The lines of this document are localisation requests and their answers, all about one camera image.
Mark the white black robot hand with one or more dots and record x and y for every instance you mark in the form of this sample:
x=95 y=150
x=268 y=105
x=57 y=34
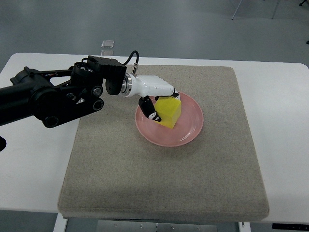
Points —
x=146 y=86

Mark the yellow block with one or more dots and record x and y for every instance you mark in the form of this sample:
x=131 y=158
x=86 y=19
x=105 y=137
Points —
x=169 y=110

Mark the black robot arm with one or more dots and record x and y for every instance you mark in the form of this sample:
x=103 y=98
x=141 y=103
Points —
x=60 y=96

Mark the pink plate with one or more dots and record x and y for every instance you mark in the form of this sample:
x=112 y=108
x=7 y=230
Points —
x=186 y=129

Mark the lower metal floor plate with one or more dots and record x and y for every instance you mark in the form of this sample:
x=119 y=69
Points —
x=107 y=52

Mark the metal floor plate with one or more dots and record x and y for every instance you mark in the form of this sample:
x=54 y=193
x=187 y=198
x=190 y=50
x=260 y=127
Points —
x=107 y=44
x=107 y=52

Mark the upper metal floor plate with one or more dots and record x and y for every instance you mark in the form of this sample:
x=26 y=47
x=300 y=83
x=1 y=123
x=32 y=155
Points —
x=107 y=44

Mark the beige fabric mat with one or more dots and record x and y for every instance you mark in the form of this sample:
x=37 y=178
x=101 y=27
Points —
x=115 y=173

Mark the grey metal crossbar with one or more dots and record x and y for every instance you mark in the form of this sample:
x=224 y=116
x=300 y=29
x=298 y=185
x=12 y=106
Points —
x=134 y=226

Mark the black label strip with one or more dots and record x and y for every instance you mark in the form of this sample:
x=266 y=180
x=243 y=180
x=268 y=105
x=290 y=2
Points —
x=296 y=227

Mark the white table frame leg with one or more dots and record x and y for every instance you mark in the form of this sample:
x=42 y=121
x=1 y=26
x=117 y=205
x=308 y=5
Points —
x=60 y=224

